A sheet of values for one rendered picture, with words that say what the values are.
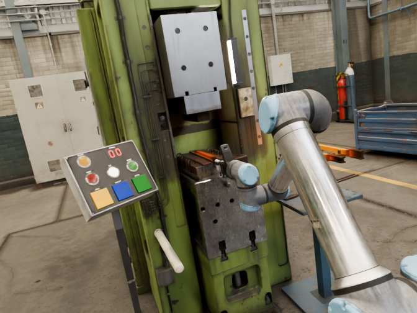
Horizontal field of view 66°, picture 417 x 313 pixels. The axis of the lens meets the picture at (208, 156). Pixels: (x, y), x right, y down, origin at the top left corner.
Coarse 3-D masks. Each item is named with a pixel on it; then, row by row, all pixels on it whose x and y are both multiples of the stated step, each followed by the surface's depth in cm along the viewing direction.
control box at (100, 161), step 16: (128, 144) 154; (64, 160) 134; (96, 160) 141; (112, 160) 145; (128, 160) 150; (80, 176) 133; (112, 176) 141; (128, 176) 146; (80, 192) 131; (112, 192) 138; (144, 192) 147; (80, 208) 135; (96, 208) 131; (112, 208) 135
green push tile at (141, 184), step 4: (140, 176) 148; (144, 176) 150; (132, 180) 145; (136, 180) 146; (140, 180) 148; (144, 180) 149; (136, 184) 145; (140, 184) 146; (144, 184) 148; (148, 184) 149; (136, 188) 145; (140, 188) 146; (144, 188) 147; (148, 188) 148; (140, 192) 145
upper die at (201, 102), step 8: (184, 96) 165; (192, 96) 167; (200, 96) 168; (208, 96) 170; (216, 96) 171; (168, 104) 199; (176, 104) 182; (184, 104) 167; (192, 104) 167; (200, 104) 169; (208, 104) 171; (216, 104) 172; (176, 112) 185; (184, 112) 170; (192, 112) 168
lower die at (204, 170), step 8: (192, 152) 208; (208, 152) 204; (200, 160) 185; (208, 160) 180; (192, 168) 179; (200, 168) 174; (208, 168) 176; (216, 168) 177; (200, 176) 175; (208, 176) 176
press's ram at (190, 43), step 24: (168, 24) 157; (192, 24) 162; (216, 24) 166; (168, 48) 159; (192, 48) 163; (216, 48) 168; (168, 72) 164; (192, 72) 165; (216, 72) 170; (168, 96) 174
